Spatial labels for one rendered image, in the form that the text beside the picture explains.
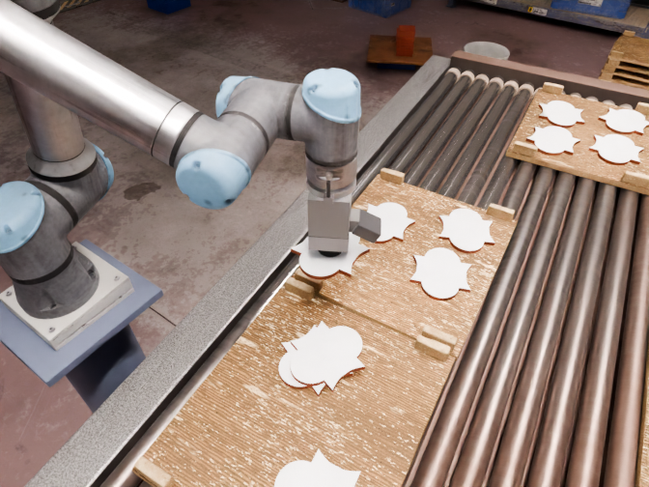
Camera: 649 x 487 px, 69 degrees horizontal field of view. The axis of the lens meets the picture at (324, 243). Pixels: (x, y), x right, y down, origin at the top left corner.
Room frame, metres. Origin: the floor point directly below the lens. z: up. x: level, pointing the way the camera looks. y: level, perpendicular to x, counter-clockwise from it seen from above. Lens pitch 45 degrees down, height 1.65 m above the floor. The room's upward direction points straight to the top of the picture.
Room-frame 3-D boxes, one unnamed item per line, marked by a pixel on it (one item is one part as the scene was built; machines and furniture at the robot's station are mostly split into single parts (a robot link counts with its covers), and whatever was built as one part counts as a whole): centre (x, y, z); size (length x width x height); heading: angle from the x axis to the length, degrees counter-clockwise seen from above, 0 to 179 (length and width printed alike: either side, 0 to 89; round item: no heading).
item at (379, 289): (0.71, -0.18, 0.93); 0.41 x 0.35 x 0.02; 150
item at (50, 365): (0.62, 0.53, 0.44); 0.38 x 0.38 x 0.87; 54
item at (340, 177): (0.57, -0.01, 1.24); 0.08 x 0.08 x 0.05
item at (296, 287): (0.59, 0.05, 0.95); 0.06 x 0.02 x 0.03; 60
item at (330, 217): (0.57, -0.03, 1.17); 0.12 x 0.09 x 0.16; 84
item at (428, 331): (0.48, -0.20, 0.95); 0.06 x 0.02 x 0.03; 60
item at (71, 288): (0.62, 0.54, 0.96); 0.15 x 0.15 x 0.10
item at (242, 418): (0.35, 0.03, 0.93); 0.41 x 0.35 x 0.02; 150
